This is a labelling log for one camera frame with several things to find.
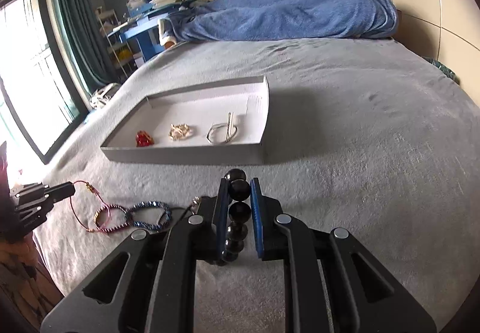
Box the red bead ornament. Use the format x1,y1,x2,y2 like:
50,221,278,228
136,130,155,147

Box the teal curtain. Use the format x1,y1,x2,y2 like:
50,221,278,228
53,0,119,94

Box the blue bookshelf desk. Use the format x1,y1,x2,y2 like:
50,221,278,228
111,0,194,62

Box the white rolling shelf cart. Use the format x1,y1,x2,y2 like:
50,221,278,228
94,6,136,81

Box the grey cardboard tray box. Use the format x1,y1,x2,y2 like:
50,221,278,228
100,76,270,165

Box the patterned brown pants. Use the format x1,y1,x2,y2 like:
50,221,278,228
1,234,64,332

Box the blue blanket bundle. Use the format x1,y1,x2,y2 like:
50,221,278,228
158,0,399,46

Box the gold chain bracelet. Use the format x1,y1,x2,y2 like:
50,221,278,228
168,123,195,142

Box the window with black frame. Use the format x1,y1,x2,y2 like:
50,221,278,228
1,0,88,164

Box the grey bed cover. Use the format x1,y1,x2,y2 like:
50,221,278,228
44,39,479,329

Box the large black bead bracelet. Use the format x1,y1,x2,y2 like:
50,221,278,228
214,168,251,267

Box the blue beaded bracelet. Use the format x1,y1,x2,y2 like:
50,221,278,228
127,200,173,233

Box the pink string bracelet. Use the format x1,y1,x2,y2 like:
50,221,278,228
69,180,110,233

